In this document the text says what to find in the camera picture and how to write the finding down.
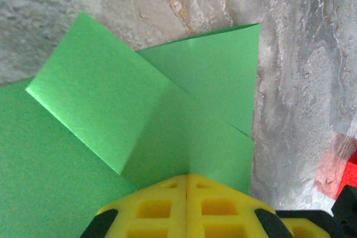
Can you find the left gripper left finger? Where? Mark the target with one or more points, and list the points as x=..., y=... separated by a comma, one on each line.
x=145, y=218

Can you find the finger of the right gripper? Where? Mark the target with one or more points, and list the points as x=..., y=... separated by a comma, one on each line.
x=306, y=227

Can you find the large red block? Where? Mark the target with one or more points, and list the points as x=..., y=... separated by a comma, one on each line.
x=352, y=174

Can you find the green paper sheet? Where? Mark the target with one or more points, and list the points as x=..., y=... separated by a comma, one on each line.
x=111, y=96

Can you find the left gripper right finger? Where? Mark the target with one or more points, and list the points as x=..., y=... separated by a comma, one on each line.
x=223, y=218

